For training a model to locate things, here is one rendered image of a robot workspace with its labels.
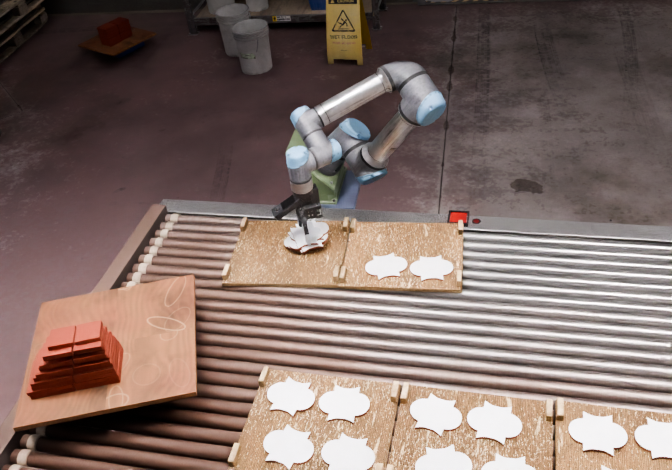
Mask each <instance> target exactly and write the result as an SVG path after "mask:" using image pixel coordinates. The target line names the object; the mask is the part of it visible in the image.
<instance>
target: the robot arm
mask: <svg viewBox="0 0 672 470"><path fill-rule="evenodd" d="M395 90H398V92H399V93H400V95H401V97H402V98H403V99H402V100H401V102H400V103H399V105H398V110H399V111H398V112H397V113H396V114H395V115H394V116H393V118H392V119H391V120H390V121H389V122H388V124H387V125H386V126H385V127H384V128H383V129H382V131H381V132H380V133H379V134H378V135H377V137H376V138H375V139H374V140H373V141H372V142H369V141H368V139H369V138H370V131H369V129H368V128H367V127H366V126H365V125H364V124H363V123H362V122H360V121H359V120H357V119H354V118H348V119H346V120H345V121H343V122H342V123H340V124H339V126H338V127H337V128H336V129H335V130H334V131H333V132H332V133H331V134H330V135H329V136H328V137H326V135H325V134H324V132H323V130H322V129H321V128H323V127H325V126H326V125H328V124H330V123H331V122H333V121H335V120H337V119H339V118H340V117H342V116H344V115H346V114H348V113H349V112H351V111H353V110H355V109H357V108H358V107H360V106H362V105H364V104H366V103H367V102H369V101H371V100H373V99H375V98H377V97H378V96H380V95H382V94H384V93H386V92H389V93H392V92H393V91H395ZM445 108H446V102H445V100H444V98H443V95H442V94H441V92H439V90H438V89H437V87H436V86H435V84H434V83H433V81H432V80H431V78H430V77H429V75H428V74H427V72H426V70H425V69H424V68H423V67H422V66H421V65H419V64H417V63H415V62H412V61H394V62H390V63H387V64H385V65H383V66H381V67H379V68H378V69H377V72H376V73H374V74H373V75H371V76H369V77H367V78H366V79H364V80H362V81H360V82H358V83H357V84H355V85H353V86H351V87H349V88H348V89H346V90H344V91H342V92H340V93H339V94H337V95H335V96H333V97H331V98H330V99H328V100H326V101H324V102H323V103H321V104H319V105H317V106H315V107H314V108H312V109H310V108H308V106H302V107H298V108H297V109H295V110H294V111H293V112H292V113H291V116H290V119H291V121H292V123H293V125H294V127H295V129H296V130H297V131H298V133H299V135H300V136H301V138H302V140H303V141H304V143H305V145H306V147H307V148H308V149H307V148H305V147H303V146H297V147H295V146H294V147H292V148H290V149H289V150H288V151H287V153H286V161H287V162H286V164H287V167H288V172H289V178H290V184H291V190H292V193H293V195H291V196H290V197H288V198H287V199H286V200H284V201H283V202H281V203H280V204H279V205H277V206H276V207H274V208H273V209H272V210H271V211H272V214H273V217H274V218H275V219H276V220H280V219H281V218H283V217H284V216H286V215H287V214H288V213H290V212H291V211H293V210H294V209H296V215H297V220H298V225H299V227H302V229H303V232H304V237H305V242H306V243H307V244H308V245H309V246H311V241H310V239H311V238H313V237H314V236H316V235H318V234H320V232H321V230H320V228H318V227H314V226H313V223H312V221H307V220H308V219H314V218H317V219H318V218H322V217H323V214H322V207H321V204H320V199H319V192H318V188H317V186H316V184H315V183H314V184H313V182H312V175H311V172H312V171H314V170H318V171H320V172H321V173H323V174H325V175H327V176H334V175H336V174H337V173H338V172H339V171H340V169H341V167H342V165H343V163H344V161H345V160H346V162H347V164H348V165H349V167H350V169H351V170H352V172H353V173H354V175H355V178H356V179H357V180H358V181H359V183H360V184H362V185H367V184H370V183H372V182H375V181H377V180H379V179H380V178H382V177H384V176H385V175H386V174H387V169H386V168H385V167H386V166H387V164H388V162H389V156H390V155H391V154H392V153H393V152H394V151H395V150H396V149H397V148H398V147H399V145H400V144H401V143H402V142H403V141H404V140H405V139H406V138H407V137H408V135H409V134H410V133H411V132H412V131H413V130H414V129H415V128H416V127H417V126H418V127H419V126H427V125H430V124H431V123H433V122H434V121H435V120H436V119H438V118H439V117H440V116H441V115H442V114H443V112H444V110H445ZM319 209H321V215H318V214H320V211H319ZM307 224H308V226H307Z"/></svg>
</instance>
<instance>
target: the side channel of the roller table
mask: <svg viewBox="0 0 672 470"><path fill-rule="evenodd" d="M167 214H168V211H167V208H166V205H156V204H153V205H152V206H151V207H150V209H149V210H148V212H147V213H146V214H145V216H144V217H143V219H142V220H141V222H140V223H139V225H138V226H137V228H136V229H135V230H134V232H133V233H132V235H131V236H130V238H129V239H128V241H127V242H126V244H125V245H124V247H123V248H122V249H121V251H120V252H119V254H118V255H117V257H116V258H115V260H114V261H113V263H112V264H111V265H110V267H109V268H108V270H107V271H106V273H105V274H104V276H103V277H102V279H101V280H100V281H99V283H98V284H97V286H96V287H95V289H94V290H93V292H92V293H96V292H101V291H106V290H112V289H117V288H120V287H121V284H122V283H123V282H127V280H126V278H127V275H128V273H133V271H132V269H133V265H134V264H136V263H137V264H139V263H138V259H139V256H140V255H144V249H145V247H146V246H149V242H150V239H151V238H155V232H156V230H160V224H161V222H165V216H166V215H167ZM18 403H19V400H18V401H17V402H16V404H15V405H14V407H13V408H12V410H11V411H10V413H9V414H8V416H7V417H6V418H5V420H4V421H3V423H2V424H1V426H0V470H1V469H2V467H3V466H4V465H6V464H10V465H13V464H11V462H10V456H11V453H12V452H13V451H14V450H15V449H21V448H20V440H21V438H22V436H23V435H25V434H29V435H32V434H30V432H29V429H27V430H22V431H17V432H15V431H14V429H13V424H14V420H15V416H16V411H17V407H18ZM21 450H22V449H21Z"/></svg>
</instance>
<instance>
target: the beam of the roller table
mask: <svg viewBox="0 0 672 470"><path fill-rule="evenodd" d="M159 205H166V208H167V211H168V214H173V213H174V214H181V215H193V216H209V217H226V218H243V217H247V219H259V220H276V219H275V218H274V217H273V214H272V211H271V210H272V209H273V208H274V207H276V206H277V205H266V204H248V203H229V202H211V201H193V200H174V199H163V200H162V201H161V203H160V204H159ZM322 214H323V217H322V218H318V219H317V218H314V219H315V221H344V218H345V217H349V221H350V225H351V220H352V218H356V222H406V223H447V220H448V214H431V213H413V212H394V211H376V210H358V209H339V208H322ZM476 218H477V219H480V221H481V222H480V223H479V224H474V223H472V220H473V219H476ZM276 221H298V220H297V215H296V209H294V210H293V211H291V212H290V213H288V214H287V215H286V216H284V217H283V218H281V219H280V220H276ZM463 232H477V233H494V234H510V235H527V236H544V237H560V238H577V239H594V240H611V241H627V242H644V243H661V244H672V227H669V226H651V225H632V224H614V223H596V222H577V221H559V220H541V219H523V218H504V217H486V216H469V223H468V227H463Z"/></svg>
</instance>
